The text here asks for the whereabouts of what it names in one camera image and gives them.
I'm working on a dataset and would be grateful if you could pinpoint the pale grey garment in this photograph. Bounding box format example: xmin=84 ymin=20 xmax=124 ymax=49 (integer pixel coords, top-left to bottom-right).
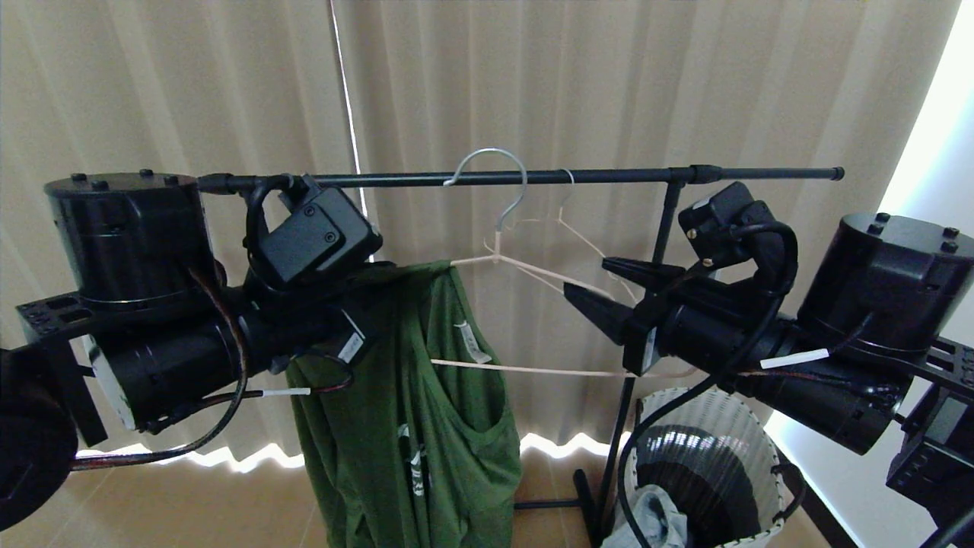
xmin=605 ymin=485 xmax=689 ymax=548

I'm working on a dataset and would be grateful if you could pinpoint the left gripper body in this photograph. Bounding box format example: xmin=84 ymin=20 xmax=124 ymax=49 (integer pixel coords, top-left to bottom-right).
xmin=82 ymin=293 xmax=368 ymax=435

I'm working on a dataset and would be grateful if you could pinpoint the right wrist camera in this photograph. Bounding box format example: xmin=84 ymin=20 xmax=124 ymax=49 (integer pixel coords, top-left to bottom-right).
xmin=677 ymin=181 xmax=800 ymax=298

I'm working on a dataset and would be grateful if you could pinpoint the green long-sleeved shirt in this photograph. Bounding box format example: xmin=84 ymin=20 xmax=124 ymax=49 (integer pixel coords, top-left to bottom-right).
xmin=285 ymin=260 xmax=522 ymax=548

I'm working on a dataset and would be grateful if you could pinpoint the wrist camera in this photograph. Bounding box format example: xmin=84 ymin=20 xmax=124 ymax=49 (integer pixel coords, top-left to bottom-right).
xmin=677 ymin=181 xmax=800 ymax=298
xmin=255 ymin=175 xmax=384 ymax=294

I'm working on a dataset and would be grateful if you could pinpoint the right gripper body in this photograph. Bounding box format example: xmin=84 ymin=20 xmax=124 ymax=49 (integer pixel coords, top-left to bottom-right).
xmin=622 ymin=285 xmax=914 ymax=456

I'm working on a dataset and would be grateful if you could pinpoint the pink clothes hanger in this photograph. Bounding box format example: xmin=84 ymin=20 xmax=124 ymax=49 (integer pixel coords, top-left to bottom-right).
xmin=430 ymin=147 xmax=701 ymax=379
xmin=484 ymin=169 xmax=644 ymax=305

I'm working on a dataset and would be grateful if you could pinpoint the black clothes rack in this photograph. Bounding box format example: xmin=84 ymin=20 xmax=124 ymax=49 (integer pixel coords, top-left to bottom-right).
xmin=196 ymin=165 xmax=845 ymax=545

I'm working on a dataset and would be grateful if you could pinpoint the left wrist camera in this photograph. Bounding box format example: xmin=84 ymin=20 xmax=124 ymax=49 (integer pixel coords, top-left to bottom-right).
xmin=255 ymin=175 xmax=384 ymax=294

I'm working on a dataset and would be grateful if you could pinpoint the white laundry basket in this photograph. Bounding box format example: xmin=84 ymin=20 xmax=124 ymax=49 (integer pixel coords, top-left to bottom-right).
xmin=601 ymin=388 xmax=807 ymax=548

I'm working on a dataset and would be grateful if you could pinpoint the beige curtain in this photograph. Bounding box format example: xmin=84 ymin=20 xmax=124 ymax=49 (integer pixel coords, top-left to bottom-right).
xmin=0 ymin=0 xmax=963 ymax=473

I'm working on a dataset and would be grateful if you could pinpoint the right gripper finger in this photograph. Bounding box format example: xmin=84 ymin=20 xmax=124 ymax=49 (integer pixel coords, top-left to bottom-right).
xmin=563 ymin=282 xmax=649 ymax=346
xmin=603 ymin=256 xmax=686 ymax=290

